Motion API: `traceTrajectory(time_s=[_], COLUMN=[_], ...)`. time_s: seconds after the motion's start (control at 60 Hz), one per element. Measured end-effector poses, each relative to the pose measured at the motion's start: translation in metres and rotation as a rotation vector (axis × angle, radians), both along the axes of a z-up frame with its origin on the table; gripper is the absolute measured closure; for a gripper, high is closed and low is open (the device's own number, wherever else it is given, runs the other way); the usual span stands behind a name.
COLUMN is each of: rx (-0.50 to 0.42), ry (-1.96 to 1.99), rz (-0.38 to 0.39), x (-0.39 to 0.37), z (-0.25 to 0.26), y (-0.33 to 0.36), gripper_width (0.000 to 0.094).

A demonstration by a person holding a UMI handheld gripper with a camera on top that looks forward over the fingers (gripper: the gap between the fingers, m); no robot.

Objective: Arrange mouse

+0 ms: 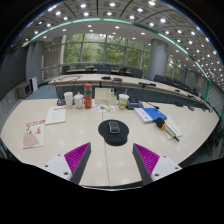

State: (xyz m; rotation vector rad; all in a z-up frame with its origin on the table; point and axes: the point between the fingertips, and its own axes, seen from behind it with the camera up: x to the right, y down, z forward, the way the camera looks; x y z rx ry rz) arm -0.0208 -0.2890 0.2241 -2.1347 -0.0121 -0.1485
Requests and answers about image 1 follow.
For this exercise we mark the white lidded ceramic mug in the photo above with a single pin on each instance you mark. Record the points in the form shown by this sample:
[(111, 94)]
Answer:
[(78, 101)]

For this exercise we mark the black round mouse pad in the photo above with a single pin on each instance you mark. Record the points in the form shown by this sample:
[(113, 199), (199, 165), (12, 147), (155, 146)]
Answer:
[(113, 139)]

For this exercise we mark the handheld microphone black foam head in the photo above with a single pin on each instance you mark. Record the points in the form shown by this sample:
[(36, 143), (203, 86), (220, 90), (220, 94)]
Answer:
[(161, 123)]

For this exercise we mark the colourful sticker sheet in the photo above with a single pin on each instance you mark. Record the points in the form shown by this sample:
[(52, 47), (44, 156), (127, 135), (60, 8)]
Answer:
[(103, 108)]

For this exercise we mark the black computer mouse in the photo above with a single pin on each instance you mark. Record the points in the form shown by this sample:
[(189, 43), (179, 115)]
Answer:
[(114, 127)]

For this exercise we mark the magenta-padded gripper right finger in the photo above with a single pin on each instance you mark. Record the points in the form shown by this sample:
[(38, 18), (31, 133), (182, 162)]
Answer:
[(149, 159)]

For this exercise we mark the stacked white paper cups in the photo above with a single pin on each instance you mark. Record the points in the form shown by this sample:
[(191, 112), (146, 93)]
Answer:
[(68, 100)]

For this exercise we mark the group of ceiling lights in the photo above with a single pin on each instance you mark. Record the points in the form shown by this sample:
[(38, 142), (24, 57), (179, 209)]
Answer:
[(130, 17)]

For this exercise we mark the white cardboard box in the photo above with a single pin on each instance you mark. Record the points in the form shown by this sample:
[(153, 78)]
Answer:
[(105, 96)]

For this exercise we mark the group of dark office chairs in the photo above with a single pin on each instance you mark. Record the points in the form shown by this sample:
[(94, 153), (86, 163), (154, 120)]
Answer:
[(136, 71)]

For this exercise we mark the red and white booklet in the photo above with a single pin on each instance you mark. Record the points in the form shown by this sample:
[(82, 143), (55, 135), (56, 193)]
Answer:
[(34, 133)]

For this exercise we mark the white sheet with red heading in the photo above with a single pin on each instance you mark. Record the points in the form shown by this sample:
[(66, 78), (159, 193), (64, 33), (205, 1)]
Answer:
[(56, 115)]

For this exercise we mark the blue and white book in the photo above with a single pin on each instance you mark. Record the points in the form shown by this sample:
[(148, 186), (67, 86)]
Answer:
[(150, 115)]

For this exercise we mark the grey box appliance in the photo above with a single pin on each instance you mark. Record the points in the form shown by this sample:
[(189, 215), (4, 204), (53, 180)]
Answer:
[(24, 90)]

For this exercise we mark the white paper sheet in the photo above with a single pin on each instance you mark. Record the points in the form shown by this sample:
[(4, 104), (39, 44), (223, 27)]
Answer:
[(175, 126)]

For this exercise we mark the curved long conference desk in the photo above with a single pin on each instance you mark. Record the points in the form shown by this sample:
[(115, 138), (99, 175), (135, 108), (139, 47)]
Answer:
[(93, 79)]

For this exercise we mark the black gooseneck desk microphone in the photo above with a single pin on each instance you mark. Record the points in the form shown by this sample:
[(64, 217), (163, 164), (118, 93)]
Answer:
[(60, 102), (134, 105)]

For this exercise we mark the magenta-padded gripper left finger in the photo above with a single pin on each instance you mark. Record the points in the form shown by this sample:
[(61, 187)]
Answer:
[(73, 160)]

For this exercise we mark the red thermos bottle green band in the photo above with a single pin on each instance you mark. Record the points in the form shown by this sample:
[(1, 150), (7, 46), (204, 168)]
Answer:
[(88, 98)]

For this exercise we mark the green printed paper cup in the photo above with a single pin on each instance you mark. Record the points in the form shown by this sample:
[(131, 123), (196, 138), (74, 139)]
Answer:
[(123, 101)]

